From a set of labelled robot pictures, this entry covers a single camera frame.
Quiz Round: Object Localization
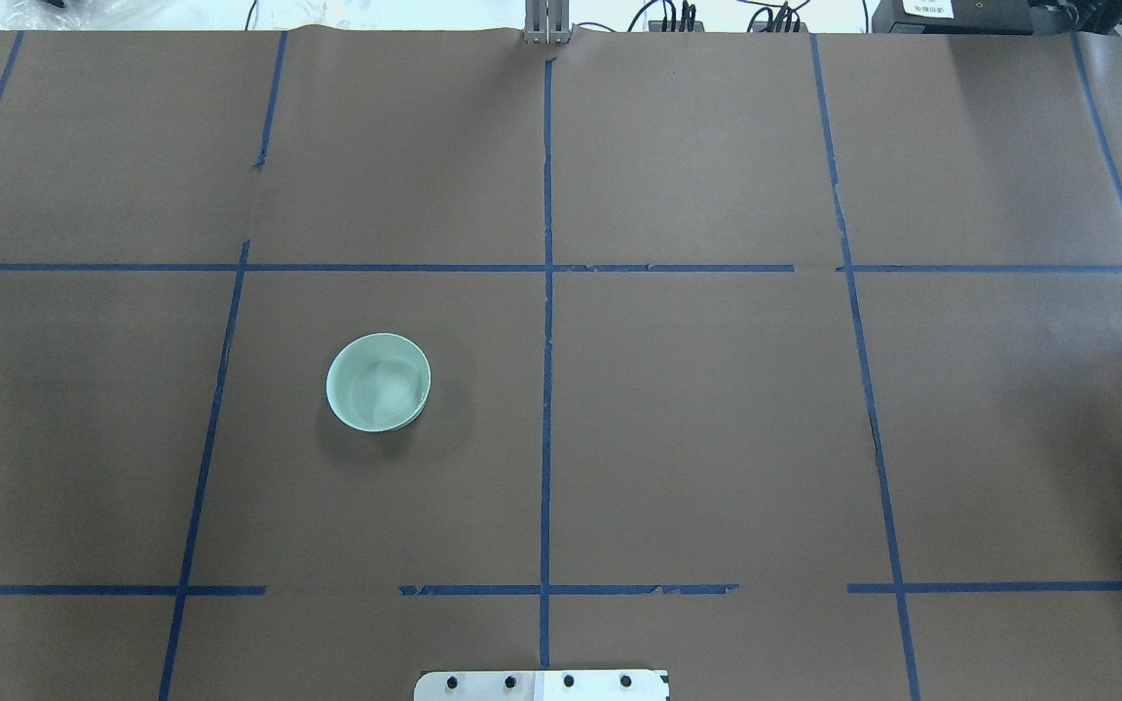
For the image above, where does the aluminium frame post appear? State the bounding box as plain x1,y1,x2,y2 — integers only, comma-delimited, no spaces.
522,0,573,45

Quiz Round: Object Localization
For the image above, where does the black box device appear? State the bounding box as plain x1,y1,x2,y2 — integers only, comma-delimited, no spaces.
870,1,1033,35

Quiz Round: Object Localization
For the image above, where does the white pillar with base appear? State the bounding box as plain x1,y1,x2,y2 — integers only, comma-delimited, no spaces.
413,668,671,700

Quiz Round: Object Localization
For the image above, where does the mint green bowl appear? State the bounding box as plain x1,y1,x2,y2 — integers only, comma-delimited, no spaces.
325,333,432,433

